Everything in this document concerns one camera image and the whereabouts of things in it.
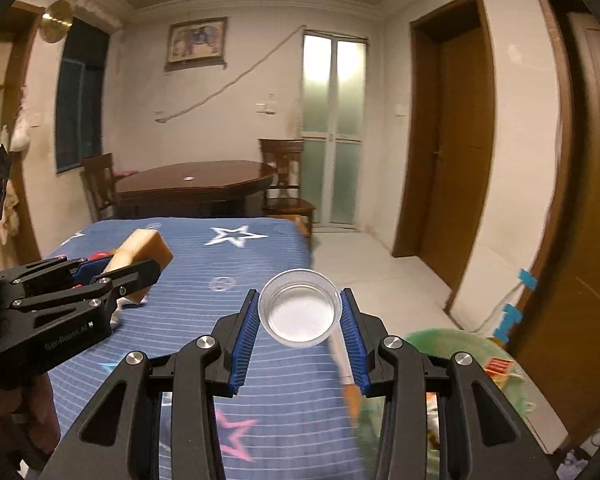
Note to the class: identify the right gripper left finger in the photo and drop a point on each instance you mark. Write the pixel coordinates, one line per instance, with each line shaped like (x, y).
(116, 436)

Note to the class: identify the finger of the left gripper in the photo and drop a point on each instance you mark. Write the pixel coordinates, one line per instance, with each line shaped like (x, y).
(99, 296)
(55, 273)

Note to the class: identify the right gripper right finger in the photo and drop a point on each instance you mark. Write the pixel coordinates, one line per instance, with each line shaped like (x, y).
(455, 399)

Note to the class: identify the tan sponge block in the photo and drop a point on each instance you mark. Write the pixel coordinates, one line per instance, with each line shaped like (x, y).
(142, 245)

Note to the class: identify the clear plastic cup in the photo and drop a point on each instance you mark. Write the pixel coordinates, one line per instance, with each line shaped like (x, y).
(300, 308)

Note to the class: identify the green lined trash bin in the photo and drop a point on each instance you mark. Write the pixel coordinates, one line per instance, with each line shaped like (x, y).
(480, 384)

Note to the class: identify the carton in trash bin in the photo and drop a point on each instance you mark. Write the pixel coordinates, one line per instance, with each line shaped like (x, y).
(501, 371)

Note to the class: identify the person's left hand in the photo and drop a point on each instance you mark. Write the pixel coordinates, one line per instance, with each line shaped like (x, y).
(29, 427)

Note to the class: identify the red apple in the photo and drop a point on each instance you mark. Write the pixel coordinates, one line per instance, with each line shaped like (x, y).
(99, 255)

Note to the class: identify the dark wooden dining table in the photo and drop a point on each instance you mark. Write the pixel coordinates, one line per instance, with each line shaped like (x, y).
(217, 189)

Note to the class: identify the wooden chair by window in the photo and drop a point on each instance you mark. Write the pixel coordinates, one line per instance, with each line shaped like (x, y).
(100, 180)

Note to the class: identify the near brown wooden door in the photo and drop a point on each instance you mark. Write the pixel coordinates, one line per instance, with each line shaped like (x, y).
(558, 341)

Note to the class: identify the brown wooden door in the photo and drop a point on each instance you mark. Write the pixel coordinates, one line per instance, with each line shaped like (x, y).
(558, 341)
(451, 140)

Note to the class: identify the orange white snack wrapper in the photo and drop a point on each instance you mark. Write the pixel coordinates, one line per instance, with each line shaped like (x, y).
(350, 392)

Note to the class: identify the blue star-patterned tablecloth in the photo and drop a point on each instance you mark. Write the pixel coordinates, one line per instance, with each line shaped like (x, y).
(285, 417)

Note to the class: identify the dark window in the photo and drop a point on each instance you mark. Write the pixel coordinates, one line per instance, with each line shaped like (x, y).
(78, 112)

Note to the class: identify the wooden chair by glass door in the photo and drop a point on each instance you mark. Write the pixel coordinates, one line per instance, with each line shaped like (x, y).
(283, 198)

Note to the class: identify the frosted glass door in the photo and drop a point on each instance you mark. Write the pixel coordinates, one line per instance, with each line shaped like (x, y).
(332, 125)

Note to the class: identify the framed wall picture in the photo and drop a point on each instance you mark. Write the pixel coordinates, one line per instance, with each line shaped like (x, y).
(196, 44)

